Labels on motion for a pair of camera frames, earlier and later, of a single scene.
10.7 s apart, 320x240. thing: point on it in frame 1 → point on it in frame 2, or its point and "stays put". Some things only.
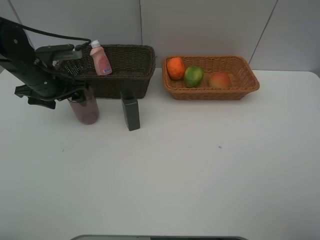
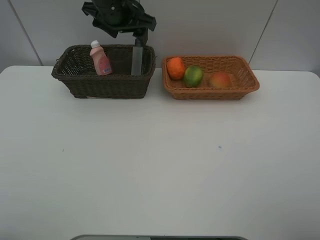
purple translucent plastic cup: (89, 114) → (121, 60)
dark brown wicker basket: (131, 65) stays put
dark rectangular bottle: (130, 108) → (137, 58)
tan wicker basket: (243, 79) stays put
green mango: (193, 76) stays put
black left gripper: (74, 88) → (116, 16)
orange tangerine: (176, 68) stays put
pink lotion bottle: (102, 63) stays put
